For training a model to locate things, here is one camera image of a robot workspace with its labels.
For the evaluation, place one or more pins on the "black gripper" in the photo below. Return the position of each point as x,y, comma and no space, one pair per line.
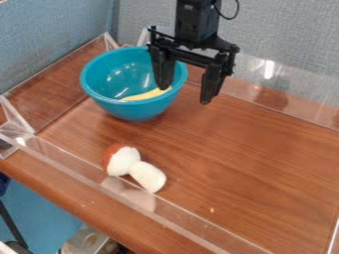
195,44

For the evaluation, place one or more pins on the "white and brown toy mushroom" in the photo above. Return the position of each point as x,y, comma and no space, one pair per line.
121,161

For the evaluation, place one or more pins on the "blue plastic bowl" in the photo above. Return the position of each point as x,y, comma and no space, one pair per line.
118,74

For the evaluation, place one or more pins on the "yellow toy banana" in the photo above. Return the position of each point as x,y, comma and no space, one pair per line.
152,93

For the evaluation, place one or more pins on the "grey metal base below table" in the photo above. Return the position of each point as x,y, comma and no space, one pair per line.
88,241

